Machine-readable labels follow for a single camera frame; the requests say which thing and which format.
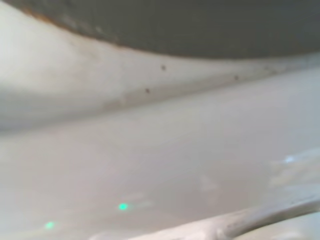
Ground grey frying pan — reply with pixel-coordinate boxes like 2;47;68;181
7;0;320;60

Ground white electric stove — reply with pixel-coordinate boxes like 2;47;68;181
0;2;320;240

